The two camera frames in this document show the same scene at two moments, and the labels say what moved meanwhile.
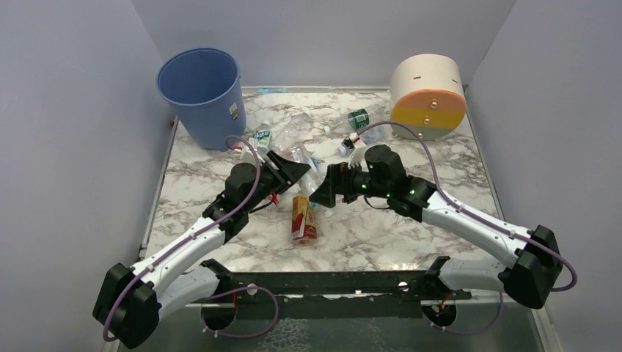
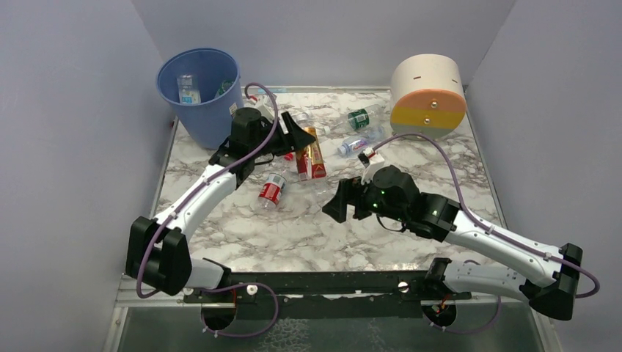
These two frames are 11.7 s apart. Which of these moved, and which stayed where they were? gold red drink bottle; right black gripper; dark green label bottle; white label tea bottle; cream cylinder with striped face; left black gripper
Moved: gold red drink bottle; white label tea bottle; left black gripper; right black gripper
Stayed: dark green label bottle; cream cylinder with striped face
